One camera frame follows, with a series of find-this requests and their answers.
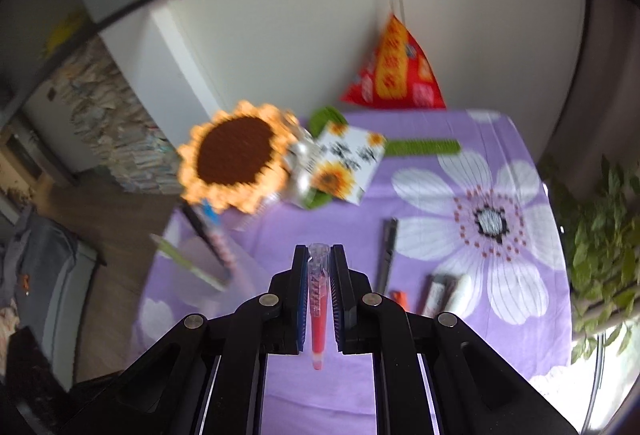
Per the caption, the green crochet leaf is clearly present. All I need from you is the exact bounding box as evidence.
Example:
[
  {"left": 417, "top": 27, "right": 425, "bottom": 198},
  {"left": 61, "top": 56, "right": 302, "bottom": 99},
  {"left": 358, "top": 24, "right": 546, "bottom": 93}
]
[{"left": 307, "top": 106, "right": 349, "bottom": 134}]

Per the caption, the pale green pen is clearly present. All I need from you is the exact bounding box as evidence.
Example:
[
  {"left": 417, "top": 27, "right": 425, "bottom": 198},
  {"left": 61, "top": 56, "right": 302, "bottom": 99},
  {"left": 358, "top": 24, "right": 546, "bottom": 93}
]
[{"left": 150, "top": 235, "right": 228, "bottom": 291}]

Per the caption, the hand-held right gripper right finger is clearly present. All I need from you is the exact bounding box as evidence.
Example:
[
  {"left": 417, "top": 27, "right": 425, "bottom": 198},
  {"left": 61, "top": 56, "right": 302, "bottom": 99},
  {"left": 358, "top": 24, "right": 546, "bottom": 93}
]
[{"left": 330, "top": 242, "right": 578, "bottom": 435}]

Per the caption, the translucent pen cup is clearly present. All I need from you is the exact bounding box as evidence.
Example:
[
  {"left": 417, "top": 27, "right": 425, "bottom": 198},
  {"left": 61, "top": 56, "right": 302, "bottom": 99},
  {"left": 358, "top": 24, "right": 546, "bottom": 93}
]
[{"left": 167, "top": 227, "right": 268, "bottom": 316}]

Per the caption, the purple floral tablecloth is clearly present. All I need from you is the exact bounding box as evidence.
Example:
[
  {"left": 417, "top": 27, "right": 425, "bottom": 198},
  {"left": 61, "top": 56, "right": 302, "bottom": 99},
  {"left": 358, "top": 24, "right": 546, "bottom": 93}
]
[{"left": 131, "top": 109, "right": 576, "bottom": 421}]

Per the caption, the sunflower gift card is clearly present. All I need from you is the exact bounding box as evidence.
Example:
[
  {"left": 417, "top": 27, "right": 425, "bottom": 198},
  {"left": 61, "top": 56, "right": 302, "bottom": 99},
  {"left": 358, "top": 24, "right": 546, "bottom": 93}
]
[{"left": 300, "top": 122, "right": 388, "bottom": 206}]

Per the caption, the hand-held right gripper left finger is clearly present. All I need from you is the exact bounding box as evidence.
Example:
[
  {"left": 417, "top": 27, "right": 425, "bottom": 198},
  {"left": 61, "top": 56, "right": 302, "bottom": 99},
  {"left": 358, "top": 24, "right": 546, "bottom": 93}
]
[{"left": 57, "top": 244, "right": 311, "bottom": 435}]

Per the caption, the yellow bag behind glass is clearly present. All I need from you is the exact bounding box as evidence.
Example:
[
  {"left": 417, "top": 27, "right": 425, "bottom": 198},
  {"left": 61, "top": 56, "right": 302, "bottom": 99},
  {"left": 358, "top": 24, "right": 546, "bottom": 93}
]
[{"left": 42, "top": 12, "right": 88, "bottom": 56}]

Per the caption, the short black pen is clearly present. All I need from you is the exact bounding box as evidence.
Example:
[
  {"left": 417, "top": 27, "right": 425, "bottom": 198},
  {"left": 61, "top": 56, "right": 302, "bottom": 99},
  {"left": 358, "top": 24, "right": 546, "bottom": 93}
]
[{"left": 376, "top": 217, "right": 400, "bottom": 297}]

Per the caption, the red pyramid pillow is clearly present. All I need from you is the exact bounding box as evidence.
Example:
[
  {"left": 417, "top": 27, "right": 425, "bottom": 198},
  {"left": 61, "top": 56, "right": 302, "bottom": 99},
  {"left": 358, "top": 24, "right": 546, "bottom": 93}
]
[{"left": 341, "top": 14, "right": 447, "bottom": 110}]

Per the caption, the white bouquet ribbon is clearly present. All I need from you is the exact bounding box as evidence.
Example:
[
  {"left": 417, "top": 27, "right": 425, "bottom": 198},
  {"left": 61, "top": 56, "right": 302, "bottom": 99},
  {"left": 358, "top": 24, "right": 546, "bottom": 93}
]
[{"left": 280, "top": 130, "right": 321, "bottom": 206}]

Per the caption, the crochet sunflower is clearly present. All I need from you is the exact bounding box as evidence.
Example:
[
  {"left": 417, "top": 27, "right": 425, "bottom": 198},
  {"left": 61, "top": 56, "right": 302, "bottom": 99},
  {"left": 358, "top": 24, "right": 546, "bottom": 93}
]
[{"left": 176, "top": 100, "right": 301, "bottom": 216}]

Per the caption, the pink grey curtain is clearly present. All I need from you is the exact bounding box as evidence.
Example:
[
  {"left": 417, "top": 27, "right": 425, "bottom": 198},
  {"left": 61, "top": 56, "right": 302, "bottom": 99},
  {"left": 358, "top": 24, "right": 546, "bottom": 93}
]
[{"left": 570, "top": 0, "right": 640, "bottom": 226}]

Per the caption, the red gel pen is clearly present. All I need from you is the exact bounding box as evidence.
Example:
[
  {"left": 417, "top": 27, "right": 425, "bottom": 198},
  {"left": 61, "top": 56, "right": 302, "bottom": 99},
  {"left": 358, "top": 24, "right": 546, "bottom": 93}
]
[{"left": 307, "top": 242, "right": 332, "bottom": 372}]

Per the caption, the green crochet stem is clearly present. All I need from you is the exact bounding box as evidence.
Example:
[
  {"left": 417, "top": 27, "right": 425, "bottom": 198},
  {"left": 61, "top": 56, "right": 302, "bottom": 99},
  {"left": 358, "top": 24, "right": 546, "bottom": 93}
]
[{"left": 385, "top": 139, "right": 462, "bottom": 157}]

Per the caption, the green potted plant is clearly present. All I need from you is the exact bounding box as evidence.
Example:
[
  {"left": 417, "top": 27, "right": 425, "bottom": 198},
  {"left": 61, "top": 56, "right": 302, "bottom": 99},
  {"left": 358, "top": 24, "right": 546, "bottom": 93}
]
[{"left": 540, "top": 155, "right": 640, "bottom": 366}]

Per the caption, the floor pile of paper stacks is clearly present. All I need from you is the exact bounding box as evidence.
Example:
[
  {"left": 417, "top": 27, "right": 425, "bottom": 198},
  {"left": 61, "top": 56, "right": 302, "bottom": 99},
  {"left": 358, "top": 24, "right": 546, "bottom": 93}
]
[{"left": 60, "top": 50, "right": 183, "bottom": 196}]

